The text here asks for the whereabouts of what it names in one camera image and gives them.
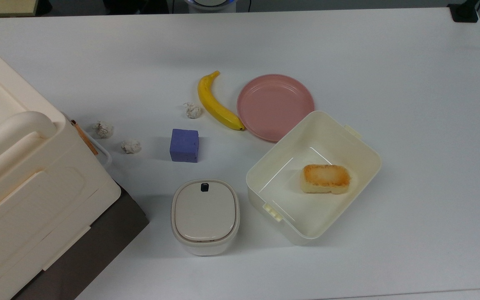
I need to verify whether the purple foam cube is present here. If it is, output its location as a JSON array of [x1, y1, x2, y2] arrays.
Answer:
[[169, 128, 200, 163]]

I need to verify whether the yellow banana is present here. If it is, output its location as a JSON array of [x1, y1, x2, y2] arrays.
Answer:
[[197, 70, 246, 131]]

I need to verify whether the pink round plate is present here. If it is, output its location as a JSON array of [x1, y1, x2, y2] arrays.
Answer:
[[236, 74, 315, 143]]

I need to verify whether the crumpled white paper ball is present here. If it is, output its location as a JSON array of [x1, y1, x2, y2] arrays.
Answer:
[[121, 139, 142, 155], [93, 121, 114, 139], [183, 102, 202, 120]]

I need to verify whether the cream plastic storage box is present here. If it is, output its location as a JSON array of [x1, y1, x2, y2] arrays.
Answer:
[[246, 110, 382, 246]]

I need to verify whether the cream lidded trash can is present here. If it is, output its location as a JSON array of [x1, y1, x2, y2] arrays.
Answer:
[[171, 179, 240, 256]]

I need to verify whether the toasted bread piece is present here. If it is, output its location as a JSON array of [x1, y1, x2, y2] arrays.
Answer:
[[300, 164, 351, 195]]

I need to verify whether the cream toy cabinet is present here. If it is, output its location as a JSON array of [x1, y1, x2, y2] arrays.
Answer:
[[0, 33, 122, 300]]

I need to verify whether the black table clamp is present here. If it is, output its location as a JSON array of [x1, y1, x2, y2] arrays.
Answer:
[[447, 0, 480, 23]]

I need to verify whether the tan wooden side table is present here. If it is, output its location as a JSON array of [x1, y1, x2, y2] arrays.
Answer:
[[0, 0, 53, 18]]

